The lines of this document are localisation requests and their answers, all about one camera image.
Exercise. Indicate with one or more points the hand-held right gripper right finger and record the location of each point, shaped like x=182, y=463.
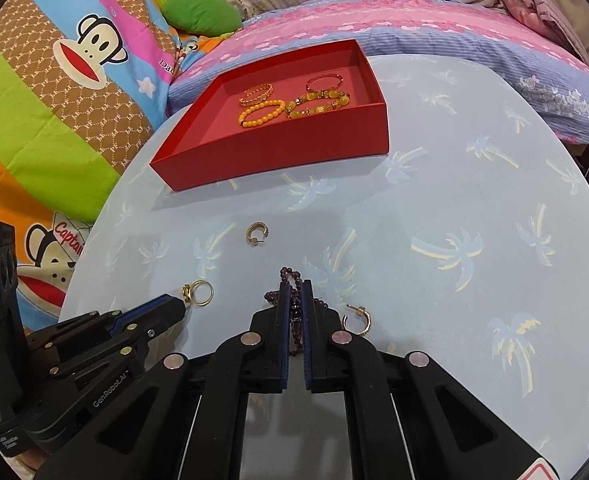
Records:
x=308, y=340

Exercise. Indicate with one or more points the gold hoop earring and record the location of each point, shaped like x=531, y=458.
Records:
x=250, y=230
x=367, y=327

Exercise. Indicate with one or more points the pink folded cloth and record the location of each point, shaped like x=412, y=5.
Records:
x=544, y=5

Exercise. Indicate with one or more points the monkey print blanket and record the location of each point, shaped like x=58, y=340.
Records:
x=49, y=110

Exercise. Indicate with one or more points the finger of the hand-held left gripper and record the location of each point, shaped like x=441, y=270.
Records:
x=139, y=310
x=159, y=317

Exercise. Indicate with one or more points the green pillow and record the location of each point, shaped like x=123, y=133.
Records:
x=202, y=12

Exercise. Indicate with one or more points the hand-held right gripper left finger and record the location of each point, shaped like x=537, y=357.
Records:
x=285, y=340

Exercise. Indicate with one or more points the pink striped pillow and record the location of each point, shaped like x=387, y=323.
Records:
x=449, y=30

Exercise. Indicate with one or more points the gold bangle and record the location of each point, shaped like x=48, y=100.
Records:
x=324, y=76

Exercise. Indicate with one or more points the red cardboard box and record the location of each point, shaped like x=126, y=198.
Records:
x=274, y=160

